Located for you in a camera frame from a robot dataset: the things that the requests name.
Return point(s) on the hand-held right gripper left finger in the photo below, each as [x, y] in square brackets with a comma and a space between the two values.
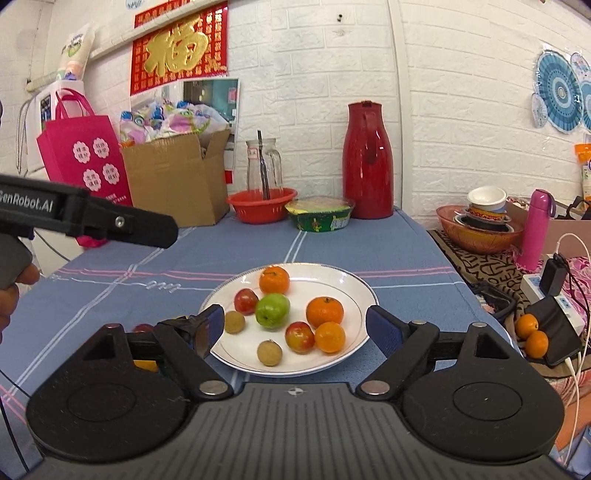
[214, 323]

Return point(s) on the large green jujube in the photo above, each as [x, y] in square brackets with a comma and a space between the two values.
[272, 311]

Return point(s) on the small orange mandarin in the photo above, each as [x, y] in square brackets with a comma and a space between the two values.
[537, 345]
[526, 326]

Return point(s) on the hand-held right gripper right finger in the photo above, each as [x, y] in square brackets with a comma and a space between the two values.
[383, 323]

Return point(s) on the glass pitcher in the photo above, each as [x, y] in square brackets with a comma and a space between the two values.
[254, 170]

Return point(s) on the small blue paper fan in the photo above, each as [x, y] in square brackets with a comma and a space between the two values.
[538, 110]
[587, 106]

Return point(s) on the orange snack packet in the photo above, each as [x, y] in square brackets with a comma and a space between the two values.
[585, 170]

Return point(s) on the pink tote bag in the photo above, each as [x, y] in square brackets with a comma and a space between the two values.
[78, 138]

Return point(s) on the large cardboard box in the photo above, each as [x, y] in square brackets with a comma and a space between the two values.
[171, 184]

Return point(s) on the patterned bowl stack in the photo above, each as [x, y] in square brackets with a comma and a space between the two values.
[485, 224]

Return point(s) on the red plastic basket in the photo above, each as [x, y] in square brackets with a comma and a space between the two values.
[258, 210]

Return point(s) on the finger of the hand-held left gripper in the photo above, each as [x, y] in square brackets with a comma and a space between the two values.
[138, 228]

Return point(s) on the pink bottle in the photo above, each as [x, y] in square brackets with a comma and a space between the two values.
[535, 230]

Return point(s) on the brown patterned cloth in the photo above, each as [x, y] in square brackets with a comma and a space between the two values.
[475, 272]

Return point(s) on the brown longan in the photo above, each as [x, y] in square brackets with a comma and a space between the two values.
[269, 354]
[235, 322]

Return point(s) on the large blue paper fan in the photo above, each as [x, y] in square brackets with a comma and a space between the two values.
[558, 90]

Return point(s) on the white power strip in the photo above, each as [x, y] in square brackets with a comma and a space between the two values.
[531, 286]

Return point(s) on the amber glass bowl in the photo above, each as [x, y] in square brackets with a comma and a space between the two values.
[461, 237]

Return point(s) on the red thermos jug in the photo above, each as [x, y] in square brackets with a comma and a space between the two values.
[367, 175]

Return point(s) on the green instant noodle bowl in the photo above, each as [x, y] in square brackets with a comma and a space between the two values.
[318, 221]

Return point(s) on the printed plastic packet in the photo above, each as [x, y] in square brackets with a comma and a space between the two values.
[76, 50]

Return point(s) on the white plate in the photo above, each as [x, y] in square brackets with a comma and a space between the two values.
[351, 295]

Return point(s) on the photo wall poster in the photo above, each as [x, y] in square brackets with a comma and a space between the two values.
[221, 97]

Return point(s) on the metal utensil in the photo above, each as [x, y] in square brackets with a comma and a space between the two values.
[264, 170]

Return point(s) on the small cardboard box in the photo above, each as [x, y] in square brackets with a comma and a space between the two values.
[568, 230]

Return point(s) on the black phone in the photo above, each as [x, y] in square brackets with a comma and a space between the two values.
[558, 332]

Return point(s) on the red wall poster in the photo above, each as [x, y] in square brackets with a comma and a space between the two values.
[175, 46]

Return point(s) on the blue striped tablecloth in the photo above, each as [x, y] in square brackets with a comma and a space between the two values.
[406, 258]

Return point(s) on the small red apple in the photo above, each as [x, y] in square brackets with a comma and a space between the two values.
[245, 301]
[299, 337]

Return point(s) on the black charger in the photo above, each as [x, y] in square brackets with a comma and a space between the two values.
[552, 277]

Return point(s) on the white water dispenser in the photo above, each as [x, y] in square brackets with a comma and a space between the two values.
[32, 147]

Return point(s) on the person's left hand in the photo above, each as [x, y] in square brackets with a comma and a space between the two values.
[9, 304]

